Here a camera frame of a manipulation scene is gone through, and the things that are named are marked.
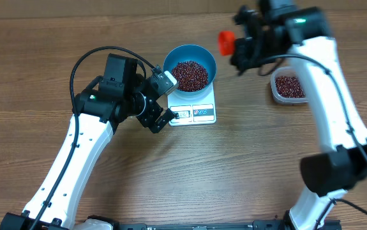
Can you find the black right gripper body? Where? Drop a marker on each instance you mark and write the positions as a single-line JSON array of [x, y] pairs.
[[266, 49]]

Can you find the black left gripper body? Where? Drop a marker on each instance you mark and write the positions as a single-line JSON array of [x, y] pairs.
[[150, 114]]

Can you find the orange scoop with blue handle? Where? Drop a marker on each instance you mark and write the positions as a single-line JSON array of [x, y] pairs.
[[226, 43]]

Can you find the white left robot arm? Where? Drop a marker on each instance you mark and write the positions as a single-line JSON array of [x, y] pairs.
[[106, 102]]

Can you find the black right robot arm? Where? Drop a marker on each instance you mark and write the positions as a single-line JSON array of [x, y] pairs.
[[342, 161]]

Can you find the white digital kitchen scale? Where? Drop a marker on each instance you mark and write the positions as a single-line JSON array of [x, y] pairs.
[[193, 108]]

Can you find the red beans in bowl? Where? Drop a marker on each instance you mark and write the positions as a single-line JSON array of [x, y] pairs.
[[191, 76]]

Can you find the teal plastic bowl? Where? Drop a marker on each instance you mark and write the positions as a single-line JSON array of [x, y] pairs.
[[192, 52]]

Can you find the red adzuki beans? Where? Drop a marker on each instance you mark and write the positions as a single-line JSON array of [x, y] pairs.
[[289, 87]]

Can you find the clear plastic food container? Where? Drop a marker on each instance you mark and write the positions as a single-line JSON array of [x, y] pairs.
[[284, 72]]

